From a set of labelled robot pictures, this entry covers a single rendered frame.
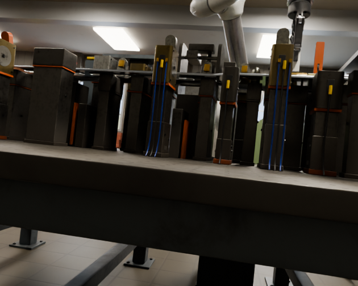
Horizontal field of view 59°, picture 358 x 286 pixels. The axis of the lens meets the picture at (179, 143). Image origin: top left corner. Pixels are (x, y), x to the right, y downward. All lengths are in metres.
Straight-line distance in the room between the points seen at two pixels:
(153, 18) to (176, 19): 0.38
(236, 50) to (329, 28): 3.63
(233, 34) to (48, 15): 4.67
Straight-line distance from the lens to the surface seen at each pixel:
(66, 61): 1.17
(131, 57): 1.59
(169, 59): 0.99
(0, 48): 1.33
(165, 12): 5.41
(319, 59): 1.36
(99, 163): 0.44
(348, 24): 5.46
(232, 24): 1.79
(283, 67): 0.91
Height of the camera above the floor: 0.73
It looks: 1 degrees up
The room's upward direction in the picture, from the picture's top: 6 degrees clockwise
